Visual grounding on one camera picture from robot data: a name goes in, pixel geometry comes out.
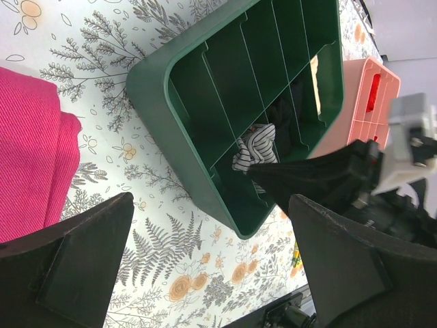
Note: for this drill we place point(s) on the beige rolled sock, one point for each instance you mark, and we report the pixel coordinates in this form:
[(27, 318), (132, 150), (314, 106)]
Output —
[(314, 70)]

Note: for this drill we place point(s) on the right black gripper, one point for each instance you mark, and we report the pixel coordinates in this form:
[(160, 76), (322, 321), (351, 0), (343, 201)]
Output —
[(393, 205)]

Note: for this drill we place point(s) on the red rolled cloth upper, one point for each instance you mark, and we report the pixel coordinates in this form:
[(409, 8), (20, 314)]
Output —
[(371, 103)]

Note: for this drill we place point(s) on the black metal base rail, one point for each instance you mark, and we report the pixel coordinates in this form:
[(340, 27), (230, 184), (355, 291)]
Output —
[(284, 312)]

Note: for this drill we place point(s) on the pink divided organizer tray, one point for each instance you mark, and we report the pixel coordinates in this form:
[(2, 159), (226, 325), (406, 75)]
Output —
[(369, 88)]

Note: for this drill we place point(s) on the grey striped boxer underwear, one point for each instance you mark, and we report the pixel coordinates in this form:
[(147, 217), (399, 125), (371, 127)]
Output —
[(256, 146)]

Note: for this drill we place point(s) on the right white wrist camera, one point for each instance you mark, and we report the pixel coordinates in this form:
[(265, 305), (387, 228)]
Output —
[(406, 143)]

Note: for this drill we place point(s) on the lemon print folded cloth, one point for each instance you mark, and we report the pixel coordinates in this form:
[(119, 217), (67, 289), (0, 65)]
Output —
[(296, 258)]

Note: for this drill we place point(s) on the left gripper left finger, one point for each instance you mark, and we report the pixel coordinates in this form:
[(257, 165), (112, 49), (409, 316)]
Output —
[(63, 275)]

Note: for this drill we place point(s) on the pink folded cloth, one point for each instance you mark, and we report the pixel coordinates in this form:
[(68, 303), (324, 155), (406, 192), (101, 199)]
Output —
[(39, 154)]

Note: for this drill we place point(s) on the black rolled cloth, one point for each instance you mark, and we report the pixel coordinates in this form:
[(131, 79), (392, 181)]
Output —
[(303, 98), (280, 114)]

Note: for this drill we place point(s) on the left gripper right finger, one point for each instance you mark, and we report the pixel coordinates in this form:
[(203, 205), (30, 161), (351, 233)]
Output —
[(360, 277)]

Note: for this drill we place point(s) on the green divided organizer tray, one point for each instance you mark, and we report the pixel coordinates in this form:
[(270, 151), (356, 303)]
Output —
[(206, 87)]

